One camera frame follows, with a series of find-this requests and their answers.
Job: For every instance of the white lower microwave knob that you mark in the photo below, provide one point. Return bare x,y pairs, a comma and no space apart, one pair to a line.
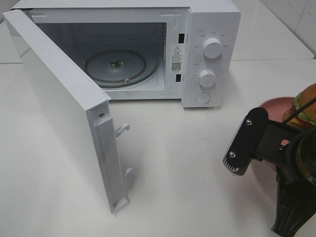
207,78

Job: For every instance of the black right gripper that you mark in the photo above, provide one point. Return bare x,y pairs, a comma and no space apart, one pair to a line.
293,153

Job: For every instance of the white microwave door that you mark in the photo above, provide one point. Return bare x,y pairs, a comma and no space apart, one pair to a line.
75,105

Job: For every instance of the white upper microwave knob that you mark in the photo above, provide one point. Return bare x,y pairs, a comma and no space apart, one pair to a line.
212,47

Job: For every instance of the white microwave knob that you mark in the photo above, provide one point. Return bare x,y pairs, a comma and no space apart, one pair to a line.
212,47
207,78

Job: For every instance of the pink round plate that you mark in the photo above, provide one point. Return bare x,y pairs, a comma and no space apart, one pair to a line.
276,108

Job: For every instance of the white microwave oven body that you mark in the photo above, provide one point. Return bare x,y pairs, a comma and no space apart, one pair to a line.
84,28

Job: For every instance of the white round door button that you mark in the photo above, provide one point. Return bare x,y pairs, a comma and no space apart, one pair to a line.
203,98

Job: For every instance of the white warning label sticker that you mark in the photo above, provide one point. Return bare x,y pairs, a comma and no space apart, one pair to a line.
176,57

